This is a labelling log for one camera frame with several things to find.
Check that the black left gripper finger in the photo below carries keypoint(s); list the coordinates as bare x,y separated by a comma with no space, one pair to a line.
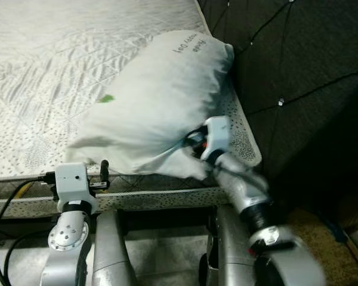
104,170

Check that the off-white pillow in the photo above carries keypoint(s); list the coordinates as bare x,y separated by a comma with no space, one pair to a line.
155,89

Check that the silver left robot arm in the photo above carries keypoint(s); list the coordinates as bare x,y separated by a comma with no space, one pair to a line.
65,238

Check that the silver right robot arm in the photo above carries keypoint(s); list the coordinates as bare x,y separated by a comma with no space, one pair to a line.
244,190

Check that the grey patterned mattress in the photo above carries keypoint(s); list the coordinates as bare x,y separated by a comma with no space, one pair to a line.
48,59

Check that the dark tufted headboard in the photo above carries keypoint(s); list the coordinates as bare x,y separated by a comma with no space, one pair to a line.
304,71

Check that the brown woven mat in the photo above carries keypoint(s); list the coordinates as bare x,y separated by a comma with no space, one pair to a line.
316,238

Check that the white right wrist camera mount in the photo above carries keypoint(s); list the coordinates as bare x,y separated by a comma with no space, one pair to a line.
218,134

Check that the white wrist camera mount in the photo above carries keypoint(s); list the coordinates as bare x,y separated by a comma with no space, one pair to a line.
71,179
218,134

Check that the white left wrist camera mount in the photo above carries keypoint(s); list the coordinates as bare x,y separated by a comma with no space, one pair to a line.
71,179

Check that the grey bed frame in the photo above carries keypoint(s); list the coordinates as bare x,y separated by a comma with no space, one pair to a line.
155,199

